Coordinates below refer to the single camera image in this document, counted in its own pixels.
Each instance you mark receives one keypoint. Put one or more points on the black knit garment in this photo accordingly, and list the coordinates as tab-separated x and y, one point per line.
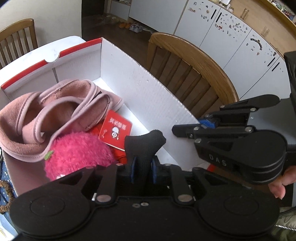
144	147

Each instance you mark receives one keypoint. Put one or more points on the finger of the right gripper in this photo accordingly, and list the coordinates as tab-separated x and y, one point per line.
185	131
208	121

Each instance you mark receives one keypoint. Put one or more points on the person's right hand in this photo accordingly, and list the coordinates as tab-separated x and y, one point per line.
277	187

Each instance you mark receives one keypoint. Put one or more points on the pink fleece vest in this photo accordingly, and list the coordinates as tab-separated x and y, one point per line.
31	122

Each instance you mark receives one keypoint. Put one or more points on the red cloth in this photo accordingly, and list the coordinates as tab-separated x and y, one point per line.
119	155

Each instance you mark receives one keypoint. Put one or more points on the white sneakers pair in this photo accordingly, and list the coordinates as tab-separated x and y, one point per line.
135	28

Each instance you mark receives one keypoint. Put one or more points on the white tall cabinet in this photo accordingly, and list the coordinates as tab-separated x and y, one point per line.
252	64

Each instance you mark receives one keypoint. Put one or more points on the orange slippers pair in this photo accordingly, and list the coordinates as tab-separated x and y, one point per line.
124	25

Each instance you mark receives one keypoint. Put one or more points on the wooden chair far side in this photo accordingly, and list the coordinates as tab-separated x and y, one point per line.
17	39

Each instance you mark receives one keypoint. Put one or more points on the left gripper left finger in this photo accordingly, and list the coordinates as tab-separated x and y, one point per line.
132	168

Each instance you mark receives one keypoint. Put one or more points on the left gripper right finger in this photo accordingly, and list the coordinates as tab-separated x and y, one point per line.
157	170

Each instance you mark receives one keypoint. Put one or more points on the wooden chair near right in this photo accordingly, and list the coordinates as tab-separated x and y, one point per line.
191	75

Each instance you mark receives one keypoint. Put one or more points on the red panda hang tag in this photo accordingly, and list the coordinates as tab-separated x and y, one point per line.
114	130

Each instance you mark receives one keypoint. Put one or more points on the pink fluffy plush toy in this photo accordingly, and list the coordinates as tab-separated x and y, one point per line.
74	151

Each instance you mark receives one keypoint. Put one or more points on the white cardboard box red rim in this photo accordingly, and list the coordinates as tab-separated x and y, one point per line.
148	105

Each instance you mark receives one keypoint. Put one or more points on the wooden chair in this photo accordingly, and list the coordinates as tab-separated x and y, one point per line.
17	39
191	75

